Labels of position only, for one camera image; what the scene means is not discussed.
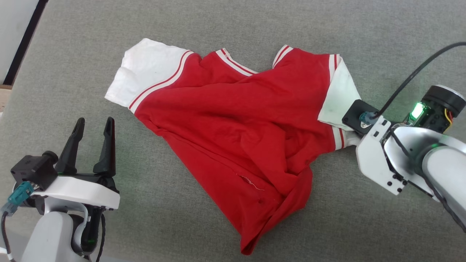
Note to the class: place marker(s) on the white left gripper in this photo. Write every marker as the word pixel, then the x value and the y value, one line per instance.
pixel 83 191

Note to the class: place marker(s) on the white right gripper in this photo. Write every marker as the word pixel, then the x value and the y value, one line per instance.
pixel 371 153

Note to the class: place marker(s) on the red and white shirt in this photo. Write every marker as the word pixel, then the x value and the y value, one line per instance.
pixel 236 120

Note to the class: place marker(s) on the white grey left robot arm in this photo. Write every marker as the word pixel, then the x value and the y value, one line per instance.
pixel 47 236

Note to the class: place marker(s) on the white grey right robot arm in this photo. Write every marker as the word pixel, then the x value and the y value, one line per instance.
pixel 437 160

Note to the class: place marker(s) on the black skirting strip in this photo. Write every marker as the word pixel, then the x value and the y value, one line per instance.
pixel 26 40

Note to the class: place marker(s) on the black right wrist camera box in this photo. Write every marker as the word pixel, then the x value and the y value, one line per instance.
pixel 355 112

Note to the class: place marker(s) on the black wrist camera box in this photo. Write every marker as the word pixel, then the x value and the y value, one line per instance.
pixel 32 171
pixel 355 112

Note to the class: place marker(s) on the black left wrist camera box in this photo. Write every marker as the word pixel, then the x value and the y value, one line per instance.
pixel 32 171

